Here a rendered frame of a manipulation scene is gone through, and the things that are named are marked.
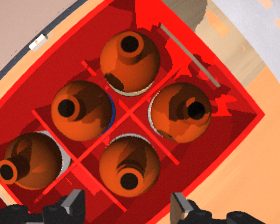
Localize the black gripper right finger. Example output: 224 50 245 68
169 192 266 224

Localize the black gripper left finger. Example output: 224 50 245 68
0 189 86 224

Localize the red bottle crate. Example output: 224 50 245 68
0 0 265 224

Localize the brown bottle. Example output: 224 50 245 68
99 133 161 197
147 82 212 143

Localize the grey rectangular tray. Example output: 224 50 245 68
0 0 88 80

